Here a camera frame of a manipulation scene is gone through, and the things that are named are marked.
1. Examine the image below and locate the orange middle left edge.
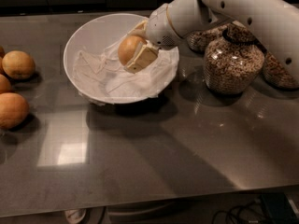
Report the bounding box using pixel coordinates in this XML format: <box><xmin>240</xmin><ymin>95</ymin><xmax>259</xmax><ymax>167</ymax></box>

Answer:
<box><xmin>0</xmin><ymin>74</ymin><xmax>12</xmax><ymax>94</ymax></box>

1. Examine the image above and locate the back right glass cereal jar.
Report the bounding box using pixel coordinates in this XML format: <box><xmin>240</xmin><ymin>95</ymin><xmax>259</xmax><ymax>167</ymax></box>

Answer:
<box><xmin>263</xmin><ymin>52</ymin><xmax>299</xmax><ymax>90</ymax></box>

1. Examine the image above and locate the glass cereal jar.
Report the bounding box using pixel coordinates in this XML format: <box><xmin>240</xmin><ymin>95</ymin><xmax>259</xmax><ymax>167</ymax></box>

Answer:
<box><xmin>187</xmin><ymin>24</ymin><xmax>228</xmax><ymax>53</ymax></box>
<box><xmin>204</xmin><ymin>21</ymin><xmax>264</xmax><ymax>95</ymax></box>
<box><xmin>263</xmin><ymin>52</ymin><xmax>299</xmax><ymax>90</ymax></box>

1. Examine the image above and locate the white object under table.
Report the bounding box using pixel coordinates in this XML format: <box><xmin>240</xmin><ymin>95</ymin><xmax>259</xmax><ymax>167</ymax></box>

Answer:
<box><xmin>64</xmin><ymin>209</ymin><xmax>86</xmax><ymax>224</ymax></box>

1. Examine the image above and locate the back left glass cereal jar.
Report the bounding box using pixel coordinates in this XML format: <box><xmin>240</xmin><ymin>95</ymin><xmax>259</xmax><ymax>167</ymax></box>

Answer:
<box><xmin>187</xmin><ymin>24</ymin><xmax>228</xmax><ymax>53</ymax></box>

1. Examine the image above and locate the orange edge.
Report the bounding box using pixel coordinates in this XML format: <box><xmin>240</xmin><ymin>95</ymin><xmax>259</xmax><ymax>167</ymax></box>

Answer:
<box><xmin>0</xmin><ymin>74</ymin><xmax>12</xmax><ymax>94</ymax></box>
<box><xmin>0</xmin><ymin>46</ymin><xmax>5</xmax><ymax>74</ymax></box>

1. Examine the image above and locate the white paper towel in bowl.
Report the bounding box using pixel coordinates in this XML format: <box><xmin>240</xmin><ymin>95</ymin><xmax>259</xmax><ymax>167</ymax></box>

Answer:
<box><xmin>73</xmin><ymin>41</ymin><xmax>179</xmax><ymax>104</ymax></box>

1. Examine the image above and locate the front glass cereal jar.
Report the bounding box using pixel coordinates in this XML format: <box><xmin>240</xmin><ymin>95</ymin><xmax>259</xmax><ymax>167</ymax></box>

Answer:
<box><xmin>204</xmin><ymin>21</ymin><xmax>264</xmax><ymax>95</ymax></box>

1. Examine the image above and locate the orange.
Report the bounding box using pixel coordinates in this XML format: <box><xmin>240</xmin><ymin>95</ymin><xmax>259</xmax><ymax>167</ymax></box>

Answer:
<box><xmin>2</xmin><ymin>50</ymin><xmax>36</xmax><ymax>80</ymax></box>
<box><xmin>118</xmin><ymin>35</ymin><xmax>147</xmax><ymax>65</ymax></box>
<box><xmin>0</xmin><ymin>92</ymin><xmax>29</xmax><ymax>129</ymax></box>

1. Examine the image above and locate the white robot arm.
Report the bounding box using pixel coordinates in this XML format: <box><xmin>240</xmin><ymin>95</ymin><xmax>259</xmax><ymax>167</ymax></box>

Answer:
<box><xmin>125</xmin><ymin>0</ymin><xmax>299</xmax><ymax>79</ymax></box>

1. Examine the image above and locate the black cable on floor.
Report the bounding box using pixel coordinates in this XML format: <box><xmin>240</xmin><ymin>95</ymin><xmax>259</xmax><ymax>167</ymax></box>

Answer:
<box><xmin>211</xmin><ymin>201</ymin><xmax>269</xmax><ymax>224</ymax></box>

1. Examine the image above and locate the orange top left edge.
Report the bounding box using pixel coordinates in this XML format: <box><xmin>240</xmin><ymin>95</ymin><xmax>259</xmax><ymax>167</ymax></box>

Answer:
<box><xmin>0</xmin><ymin>46</ymin><xmax>5</xmax><ymax>74</ymax></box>

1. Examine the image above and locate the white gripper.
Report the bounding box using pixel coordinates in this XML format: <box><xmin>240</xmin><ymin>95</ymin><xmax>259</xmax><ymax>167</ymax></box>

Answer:
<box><xmin>124</xmin><ymin>4</ymin><xmax>182</xmax><ymax>74</ymax></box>

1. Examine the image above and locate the black power adapter box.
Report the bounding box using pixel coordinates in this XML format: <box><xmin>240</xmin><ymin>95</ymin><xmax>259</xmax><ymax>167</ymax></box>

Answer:
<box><xmin>260</xmin><ymin>193</ymin><xmax>299</xmax><ymax>224</ymax></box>

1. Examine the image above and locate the white bowl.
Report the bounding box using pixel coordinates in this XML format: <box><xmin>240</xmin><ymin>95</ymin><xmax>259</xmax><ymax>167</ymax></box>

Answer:
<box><xmin>63</xmin><ymin>13</ymin><xmax>180</xmax><ymax>105</ymax></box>

